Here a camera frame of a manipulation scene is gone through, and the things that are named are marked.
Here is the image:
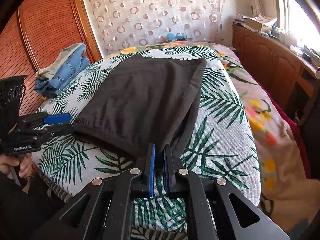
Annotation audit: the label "black shorts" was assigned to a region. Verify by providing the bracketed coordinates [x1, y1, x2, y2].
[73, 55, 207, 158]

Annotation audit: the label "person's left hand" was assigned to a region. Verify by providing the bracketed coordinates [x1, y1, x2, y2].
[0, 153, 32, 179]

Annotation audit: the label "folded blue jeans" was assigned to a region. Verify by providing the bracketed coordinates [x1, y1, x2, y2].
[34, 44, 90, 98]

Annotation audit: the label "folded beige pants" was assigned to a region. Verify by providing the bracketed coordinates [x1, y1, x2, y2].
[35, 42, 84, 80]

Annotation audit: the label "palm leaf bed sheet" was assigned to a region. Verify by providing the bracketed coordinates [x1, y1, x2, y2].
[32, 45, 262, 240]

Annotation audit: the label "wooden louvered wardrobe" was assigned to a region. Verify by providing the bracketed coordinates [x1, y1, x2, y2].
[1, 0, 102, 115]

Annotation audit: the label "blue plush toy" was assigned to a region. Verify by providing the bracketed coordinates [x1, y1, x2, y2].
[167, 32, 187, 42]

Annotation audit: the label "floral blanket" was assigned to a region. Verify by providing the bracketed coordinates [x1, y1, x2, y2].
[111, 42, 319, 239]

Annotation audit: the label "circle-patterned sheer curtain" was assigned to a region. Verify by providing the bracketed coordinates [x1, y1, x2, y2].
[84, 0, 224, 56]

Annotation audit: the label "wooden sideboard cabinet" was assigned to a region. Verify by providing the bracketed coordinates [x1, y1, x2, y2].
[232, 24, 319, 123]

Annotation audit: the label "cardboard box on cabinet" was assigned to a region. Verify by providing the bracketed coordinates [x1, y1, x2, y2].
[246, 18, 272, 32]

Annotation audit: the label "window with wooden frame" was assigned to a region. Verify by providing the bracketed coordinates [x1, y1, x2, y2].
[276, 0, 319, 54]

